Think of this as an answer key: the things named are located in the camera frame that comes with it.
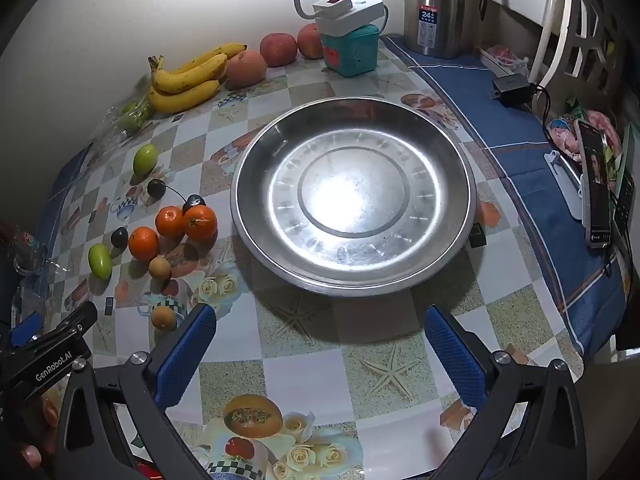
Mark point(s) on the clear glass cup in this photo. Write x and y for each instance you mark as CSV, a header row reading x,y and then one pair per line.
x,y
27,255

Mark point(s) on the bagged green jujube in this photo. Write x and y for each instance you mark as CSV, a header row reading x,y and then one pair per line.
x,y
146,110
126,123
129,108

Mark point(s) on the dark cherry with stem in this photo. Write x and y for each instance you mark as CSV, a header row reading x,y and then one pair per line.
x,y
194,203

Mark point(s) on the dark plum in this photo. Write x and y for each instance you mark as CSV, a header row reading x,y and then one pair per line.
x,y
119,237

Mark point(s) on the blue cloth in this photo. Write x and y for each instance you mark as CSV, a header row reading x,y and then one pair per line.
x,y
525,160

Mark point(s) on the black charger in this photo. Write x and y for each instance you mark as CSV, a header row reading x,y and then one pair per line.
x,y
511,90

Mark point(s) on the white phone stand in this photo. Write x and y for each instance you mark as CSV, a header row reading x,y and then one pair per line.
x,y
567,180

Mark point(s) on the green packet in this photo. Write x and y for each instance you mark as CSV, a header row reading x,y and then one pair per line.
x,y
625,175

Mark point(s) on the smartphone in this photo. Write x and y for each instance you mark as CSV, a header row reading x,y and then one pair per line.
x,y
595,190

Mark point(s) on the red apple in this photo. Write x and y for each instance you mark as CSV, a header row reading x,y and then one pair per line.
x,y
277,49
245,67
311,40

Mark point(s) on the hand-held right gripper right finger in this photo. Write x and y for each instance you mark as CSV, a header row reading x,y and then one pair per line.
x,y
455,360

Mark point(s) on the person's left hand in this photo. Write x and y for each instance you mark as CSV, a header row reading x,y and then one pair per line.
x,y
31,456

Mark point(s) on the checkered printed tablecloth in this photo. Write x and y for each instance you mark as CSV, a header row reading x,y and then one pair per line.
x,y
310,370

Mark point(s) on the white plastic chair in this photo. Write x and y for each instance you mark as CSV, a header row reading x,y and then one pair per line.
x,y
585,35

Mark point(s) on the yellow banana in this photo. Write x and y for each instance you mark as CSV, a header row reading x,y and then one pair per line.
x,y
220,54
185,99
192,74

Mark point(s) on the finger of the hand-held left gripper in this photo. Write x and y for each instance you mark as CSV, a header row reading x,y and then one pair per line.
x,y
25,329
75,319

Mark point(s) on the small black box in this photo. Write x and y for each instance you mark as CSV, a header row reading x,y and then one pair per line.
x,y
477,235

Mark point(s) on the brown longan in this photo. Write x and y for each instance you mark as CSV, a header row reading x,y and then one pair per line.
x,y
163,317
160,266

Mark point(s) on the small orange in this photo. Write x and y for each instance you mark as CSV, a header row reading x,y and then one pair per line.
x,y
201,222
143,243
170,221

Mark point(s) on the pink snack packet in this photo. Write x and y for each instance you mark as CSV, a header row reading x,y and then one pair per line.
x,y
562,132

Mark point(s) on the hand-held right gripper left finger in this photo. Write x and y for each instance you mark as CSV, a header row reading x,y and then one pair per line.
x,y
185,355

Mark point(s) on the steel thermos jug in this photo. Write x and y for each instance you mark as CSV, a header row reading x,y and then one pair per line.
x,y
442,10

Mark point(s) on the teal plastic box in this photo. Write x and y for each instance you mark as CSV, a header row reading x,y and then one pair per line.
x,y
350,52

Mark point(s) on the round steel plate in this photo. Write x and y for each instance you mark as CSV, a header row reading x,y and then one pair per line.
x,y
350,195

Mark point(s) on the white power adapter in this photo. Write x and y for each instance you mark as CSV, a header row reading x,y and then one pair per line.
x,y
345,10

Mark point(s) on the clear plastic bag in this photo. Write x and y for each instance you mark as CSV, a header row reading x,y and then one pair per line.
x,y
117,127

